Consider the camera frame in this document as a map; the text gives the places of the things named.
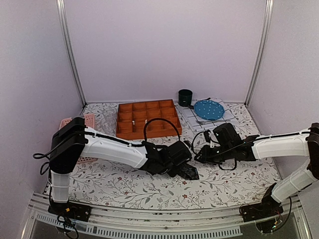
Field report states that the dark green mug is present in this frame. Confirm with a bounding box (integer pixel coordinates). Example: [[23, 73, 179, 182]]
[[178, 89, 192, 107]]

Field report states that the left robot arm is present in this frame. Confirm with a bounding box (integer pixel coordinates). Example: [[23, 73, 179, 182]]
[[48, 117, 198, 216]]

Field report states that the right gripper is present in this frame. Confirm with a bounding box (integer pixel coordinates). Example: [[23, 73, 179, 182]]
[[194, 144, 234, 166]]

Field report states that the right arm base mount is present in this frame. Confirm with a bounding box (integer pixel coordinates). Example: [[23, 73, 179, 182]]
[[239, 203, 284, 222]]

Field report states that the blue dotted plate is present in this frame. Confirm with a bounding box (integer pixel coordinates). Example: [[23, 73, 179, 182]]
[[193, 100, 225, 120]]

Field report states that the clear plastic cup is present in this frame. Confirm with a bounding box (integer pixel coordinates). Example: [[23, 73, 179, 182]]
[[100, 110, 117, 136]]

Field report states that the orange wooden compartment tray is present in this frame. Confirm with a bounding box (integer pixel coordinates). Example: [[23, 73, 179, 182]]
[[116, 100, 182, 140]]

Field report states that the pink plastic basket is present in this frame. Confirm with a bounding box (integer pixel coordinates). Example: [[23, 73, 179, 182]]
[[59, 114, 98, 165]]

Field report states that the white grid placemat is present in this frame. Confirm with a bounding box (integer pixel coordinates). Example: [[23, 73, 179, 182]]
[[176, 98, 239, 132]]

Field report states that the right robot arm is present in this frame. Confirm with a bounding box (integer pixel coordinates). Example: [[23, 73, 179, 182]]
[[194, 122, 319, 217]]

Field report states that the dark floral tie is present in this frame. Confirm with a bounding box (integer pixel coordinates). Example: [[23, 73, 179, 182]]
[[177, 163, 199, 180]]

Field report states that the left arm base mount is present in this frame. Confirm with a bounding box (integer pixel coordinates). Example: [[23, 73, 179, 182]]
[[48, 202, 92, 222]]

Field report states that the silver fork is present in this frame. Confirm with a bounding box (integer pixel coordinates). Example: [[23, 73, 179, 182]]
[[195, 119, 231, 125]]

